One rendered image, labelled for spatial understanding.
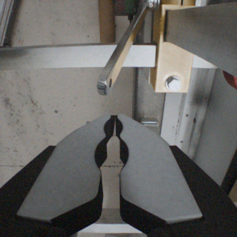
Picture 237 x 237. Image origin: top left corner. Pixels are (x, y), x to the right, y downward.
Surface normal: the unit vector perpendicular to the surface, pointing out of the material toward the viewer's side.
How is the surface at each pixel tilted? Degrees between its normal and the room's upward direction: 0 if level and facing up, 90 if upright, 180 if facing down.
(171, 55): 0
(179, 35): 90
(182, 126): 0
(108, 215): 90
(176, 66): 0
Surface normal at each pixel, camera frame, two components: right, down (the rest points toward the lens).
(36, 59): 0.00, 0.50
